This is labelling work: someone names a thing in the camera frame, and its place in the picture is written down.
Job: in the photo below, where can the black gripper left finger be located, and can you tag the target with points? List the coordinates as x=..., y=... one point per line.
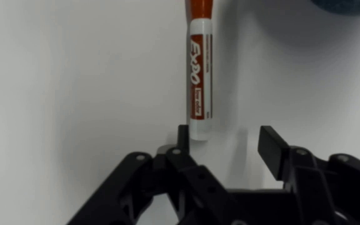
x=196, y=188

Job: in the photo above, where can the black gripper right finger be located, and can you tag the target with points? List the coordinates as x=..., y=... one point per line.
x=313, y=188

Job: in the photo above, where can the brown Expo marker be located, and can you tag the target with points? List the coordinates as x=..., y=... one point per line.
x=200, y=75

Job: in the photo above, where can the dark blue mug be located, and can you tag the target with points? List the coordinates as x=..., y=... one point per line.
x=346, y=5

